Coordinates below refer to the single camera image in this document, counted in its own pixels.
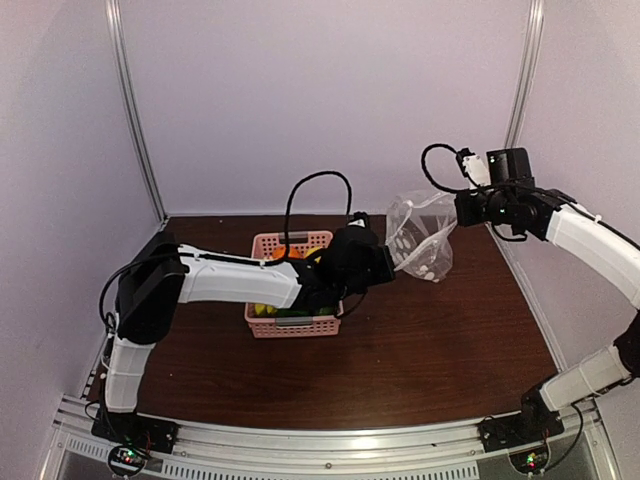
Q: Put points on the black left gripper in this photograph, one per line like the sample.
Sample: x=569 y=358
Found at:
x=387 y=273

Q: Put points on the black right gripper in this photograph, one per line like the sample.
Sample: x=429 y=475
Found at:
x=465 y=216

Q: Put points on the clear dotted zip bag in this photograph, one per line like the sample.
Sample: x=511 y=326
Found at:
x=418 y=226

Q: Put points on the green orange toy mango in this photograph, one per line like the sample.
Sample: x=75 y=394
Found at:
x=323 y=311

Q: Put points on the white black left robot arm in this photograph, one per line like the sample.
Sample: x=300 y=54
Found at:
x=165 y=274

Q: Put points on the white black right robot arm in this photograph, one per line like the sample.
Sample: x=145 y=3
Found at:
x=502 y=192

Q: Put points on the orange toy fruit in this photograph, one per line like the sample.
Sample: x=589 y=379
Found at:
x=282 y=251

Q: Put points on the pink plastic basket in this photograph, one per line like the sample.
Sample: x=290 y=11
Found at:
x=291 y=327

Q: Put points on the yellow toy bananas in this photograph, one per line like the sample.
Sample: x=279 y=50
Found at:
x=262 y=310

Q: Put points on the right circuit board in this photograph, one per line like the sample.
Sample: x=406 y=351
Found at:
x=529 y=461

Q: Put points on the circuit board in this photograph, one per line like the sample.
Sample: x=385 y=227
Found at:
x=123 y=460
x=529 y=461

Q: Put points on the left circuit board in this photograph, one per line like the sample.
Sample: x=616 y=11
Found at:
x=123 y=460

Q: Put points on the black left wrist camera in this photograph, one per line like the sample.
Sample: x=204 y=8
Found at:
x=360 y=219

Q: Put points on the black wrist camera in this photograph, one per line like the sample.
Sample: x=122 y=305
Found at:
x=473 y=168
x=360 y=219

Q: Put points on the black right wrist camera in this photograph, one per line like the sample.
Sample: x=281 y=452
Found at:
x=473 y=168

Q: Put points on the right aluminium frame post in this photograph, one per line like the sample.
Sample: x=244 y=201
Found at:
x=528 y=66

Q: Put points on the aluminium frame post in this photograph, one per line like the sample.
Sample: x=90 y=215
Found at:
x=117 y=34
x=528 y=66

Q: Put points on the aluminium front rail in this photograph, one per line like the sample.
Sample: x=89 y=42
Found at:
x=451 y=450

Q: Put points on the left aluminium frame post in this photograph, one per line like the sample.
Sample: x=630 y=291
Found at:
x=117 y=34

